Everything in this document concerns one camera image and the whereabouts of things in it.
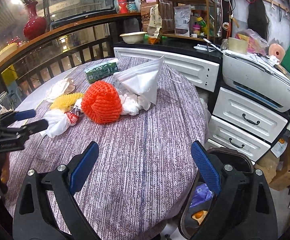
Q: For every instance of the glass jar with dark lid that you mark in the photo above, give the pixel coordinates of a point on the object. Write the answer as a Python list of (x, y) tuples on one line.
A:
[(132, 5)]

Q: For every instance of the silver foil pouch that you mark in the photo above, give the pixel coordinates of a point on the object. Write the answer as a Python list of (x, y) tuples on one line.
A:
[(182, 20)]

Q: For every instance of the large clear plastic bag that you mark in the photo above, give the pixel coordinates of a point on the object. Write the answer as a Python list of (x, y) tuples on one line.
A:
[(141, 82)]

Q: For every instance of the white printer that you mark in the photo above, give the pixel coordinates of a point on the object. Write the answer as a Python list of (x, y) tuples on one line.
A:
[(255, 80)]

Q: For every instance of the pink round gadget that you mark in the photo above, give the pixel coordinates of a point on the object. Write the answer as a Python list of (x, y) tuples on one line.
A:
[(276, 51)]

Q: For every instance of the cardboard box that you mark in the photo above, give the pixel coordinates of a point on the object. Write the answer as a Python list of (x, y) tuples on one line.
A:
[(280, 170)]

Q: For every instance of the purple plastic bag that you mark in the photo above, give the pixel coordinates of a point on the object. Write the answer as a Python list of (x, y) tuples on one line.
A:
[(200, 195)]

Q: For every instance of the beige paper bag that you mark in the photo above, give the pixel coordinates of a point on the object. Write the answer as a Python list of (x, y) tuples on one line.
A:
[(155, 20)]

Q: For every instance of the red vase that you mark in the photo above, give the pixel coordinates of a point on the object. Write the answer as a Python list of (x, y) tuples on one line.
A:
[(34, 25)]

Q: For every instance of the red canister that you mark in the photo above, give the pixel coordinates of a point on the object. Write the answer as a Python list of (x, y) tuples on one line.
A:
[(122, 5)]

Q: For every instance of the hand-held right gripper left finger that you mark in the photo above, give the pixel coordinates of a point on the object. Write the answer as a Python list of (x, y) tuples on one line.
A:
[(85, 163)]

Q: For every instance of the white paper wrapper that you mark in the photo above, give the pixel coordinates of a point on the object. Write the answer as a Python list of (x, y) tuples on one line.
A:
[(60, 88)]

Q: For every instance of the stack of papers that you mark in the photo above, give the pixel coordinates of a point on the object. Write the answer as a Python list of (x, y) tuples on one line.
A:
[(247, 56)]

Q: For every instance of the orange foam fruit net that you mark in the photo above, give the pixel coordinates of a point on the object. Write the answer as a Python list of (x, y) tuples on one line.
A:
[(101, 102)]

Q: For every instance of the clear glass jar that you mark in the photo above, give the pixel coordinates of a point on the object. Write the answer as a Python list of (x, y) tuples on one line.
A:
[(2, 102)]

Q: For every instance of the striped purple tablecloth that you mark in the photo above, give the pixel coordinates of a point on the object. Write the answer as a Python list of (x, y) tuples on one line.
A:
[(135, 155)]

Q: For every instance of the white bag with yellow print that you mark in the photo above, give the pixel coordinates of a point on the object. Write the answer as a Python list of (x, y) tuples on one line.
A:
[(279, 146)]

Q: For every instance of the yellow green bottle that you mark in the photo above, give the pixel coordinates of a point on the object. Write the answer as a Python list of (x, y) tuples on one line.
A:
[(202, 25)]

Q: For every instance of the red white snack wrapper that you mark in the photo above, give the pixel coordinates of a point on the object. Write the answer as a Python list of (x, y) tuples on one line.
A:
[(72, 117)]

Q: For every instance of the orange peel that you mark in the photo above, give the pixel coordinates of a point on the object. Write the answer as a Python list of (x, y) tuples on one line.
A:
[(199, 215)]

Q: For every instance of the brown trash bin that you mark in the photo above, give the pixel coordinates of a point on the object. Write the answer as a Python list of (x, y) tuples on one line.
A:
[(235, 160)]

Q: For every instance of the green tissue pack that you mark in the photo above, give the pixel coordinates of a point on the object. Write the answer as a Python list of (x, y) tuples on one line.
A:
[(100, 70)]

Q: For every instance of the black hair wig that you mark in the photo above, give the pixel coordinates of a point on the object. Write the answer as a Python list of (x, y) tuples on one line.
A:
[(257, 17)]

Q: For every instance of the long white drawer front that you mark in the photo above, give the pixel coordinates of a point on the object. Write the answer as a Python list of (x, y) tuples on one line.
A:
[(185, 62)]

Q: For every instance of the cream bowl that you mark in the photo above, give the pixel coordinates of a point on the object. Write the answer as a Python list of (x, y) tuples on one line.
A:
[(133, 38)]

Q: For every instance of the glass display cabinet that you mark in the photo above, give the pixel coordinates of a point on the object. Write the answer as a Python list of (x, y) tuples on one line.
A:
[(77, 2)]

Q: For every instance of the pink plastic bag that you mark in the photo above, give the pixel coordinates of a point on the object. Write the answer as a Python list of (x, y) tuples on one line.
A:
[(256, 40)]

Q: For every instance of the yellow foam fruit net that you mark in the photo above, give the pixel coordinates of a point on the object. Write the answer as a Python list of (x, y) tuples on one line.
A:
[(63, 101)]

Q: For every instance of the curved wooden counter railing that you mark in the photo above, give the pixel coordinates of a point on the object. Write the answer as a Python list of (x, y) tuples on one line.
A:
[(60, 30)]

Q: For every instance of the brown printed box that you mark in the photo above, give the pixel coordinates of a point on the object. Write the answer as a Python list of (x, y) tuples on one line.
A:
[(146, 12)]

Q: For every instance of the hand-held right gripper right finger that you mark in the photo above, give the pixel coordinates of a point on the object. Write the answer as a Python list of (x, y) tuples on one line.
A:
[(205, 167)]

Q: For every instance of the white tissue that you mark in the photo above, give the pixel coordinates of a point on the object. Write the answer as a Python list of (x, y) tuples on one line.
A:
[(131, 105)]

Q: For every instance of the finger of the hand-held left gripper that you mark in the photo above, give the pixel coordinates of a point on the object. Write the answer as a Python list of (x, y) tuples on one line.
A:
[(26, 115), (36, 127)]

